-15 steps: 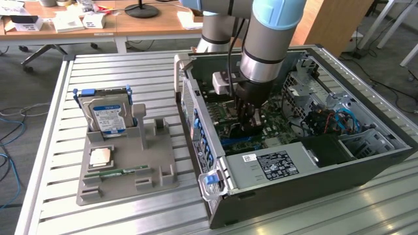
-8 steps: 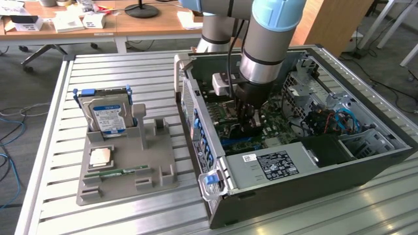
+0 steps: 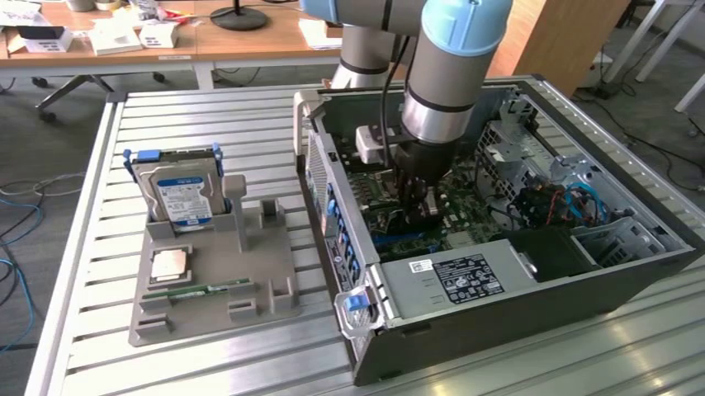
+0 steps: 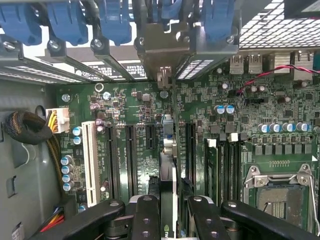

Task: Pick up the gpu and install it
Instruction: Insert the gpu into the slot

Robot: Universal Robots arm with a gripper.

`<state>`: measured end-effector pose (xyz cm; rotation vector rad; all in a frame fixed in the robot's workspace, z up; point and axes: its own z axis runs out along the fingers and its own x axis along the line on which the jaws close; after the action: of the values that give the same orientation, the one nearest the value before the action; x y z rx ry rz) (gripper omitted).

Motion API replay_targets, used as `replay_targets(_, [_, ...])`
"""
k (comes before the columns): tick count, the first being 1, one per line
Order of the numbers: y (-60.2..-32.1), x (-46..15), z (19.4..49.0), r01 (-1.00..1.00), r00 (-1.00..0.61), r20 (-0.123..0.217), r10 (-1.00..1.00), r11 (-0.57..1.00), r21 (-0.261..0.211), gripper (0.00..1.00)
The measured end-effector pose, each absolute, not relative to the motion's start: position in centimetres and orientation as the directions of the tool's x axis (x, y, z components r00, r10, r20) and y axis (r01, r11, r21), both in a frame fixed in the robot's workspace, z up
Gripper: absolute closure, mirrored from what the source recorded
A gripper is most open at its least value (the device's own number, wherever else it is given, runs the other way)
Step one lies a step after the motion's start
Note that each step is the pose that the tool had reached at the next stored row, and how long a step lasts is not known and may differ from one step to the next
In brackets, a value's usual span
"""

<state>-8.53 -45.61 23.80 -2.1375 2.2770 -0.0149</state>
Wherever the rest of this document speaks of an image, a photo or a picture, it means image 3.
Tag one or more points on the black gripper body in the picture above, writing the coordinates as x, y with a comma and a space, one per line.
423, 161

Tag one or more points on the graphics card with metal bracket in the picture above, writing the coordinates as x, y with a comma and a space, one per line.
397, 224

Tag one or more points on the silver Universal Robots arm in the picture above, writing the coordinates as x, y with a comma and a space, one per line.
441, 82

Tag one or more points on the CPU socket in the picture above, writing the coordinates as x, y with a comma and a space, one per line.
385, 187

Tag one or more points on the long expansion slot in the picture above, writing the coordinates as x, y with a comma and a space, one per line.
397, 239

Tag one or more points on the green motherboard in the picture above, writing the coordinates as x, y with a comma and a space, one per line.
467, 210

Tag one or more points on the grey power supply unit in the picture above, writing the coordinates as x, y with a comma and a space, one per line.
407, 293

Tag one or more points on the blue case latch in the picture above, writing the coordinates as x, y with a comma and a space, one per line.
354, 305

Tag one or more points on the black open PC case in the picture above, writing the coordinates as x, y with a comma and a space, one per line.
495, 330

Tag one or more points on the white paper stack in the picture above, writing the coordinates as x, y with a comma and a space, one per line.
316, 37

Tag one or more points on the metal disk bay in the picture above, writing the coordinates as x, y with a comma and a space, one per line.
622, 243

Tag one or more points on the grey plastic parts rack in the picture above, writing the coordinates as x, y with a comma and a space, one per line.
220, 268

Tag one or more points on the white floor device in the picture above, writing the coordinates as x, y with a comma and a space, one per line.
601, 70

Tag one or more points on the wooden desk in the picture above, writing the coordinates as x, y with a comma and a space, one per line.
247, 41

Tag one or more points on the hard disk in blue caddy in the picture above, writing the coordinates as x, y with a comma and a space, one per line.
176, 198

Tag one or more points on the green bare RAM stick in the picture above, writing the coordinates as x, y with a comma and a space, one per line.
192, 290

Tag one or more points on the silver CPU chip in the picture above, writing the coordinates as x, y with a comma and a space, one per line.
167, 266

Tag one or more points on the black round lamp base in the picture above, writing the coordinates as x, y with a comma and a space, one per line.
239, 20

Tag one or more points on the white table leg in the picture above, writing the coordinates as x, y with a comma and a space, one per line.
690, 95

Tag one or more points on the white box with labels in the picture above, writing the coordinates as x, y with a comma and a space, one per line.
156, 37

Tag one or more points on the white open box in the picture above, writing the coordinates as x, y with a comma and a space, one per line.
112, 43

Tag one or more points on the black office chair base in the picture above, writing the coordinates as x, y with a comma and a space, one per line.
71, 86

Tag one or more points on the grey cup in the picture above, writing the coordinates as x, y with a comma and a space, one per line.
81, 5

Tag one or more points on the white box with black lid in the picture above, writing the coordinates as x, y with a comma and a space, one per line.
47, 43

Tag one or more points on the white printed paper sheet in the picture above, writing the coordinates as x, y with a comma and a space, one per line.
19, 16

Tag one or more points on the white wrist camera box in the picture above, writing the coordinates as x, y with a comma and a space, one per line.
369, 144

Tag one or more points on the white table frame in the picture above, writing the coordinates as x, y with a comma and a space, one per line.
633, 41

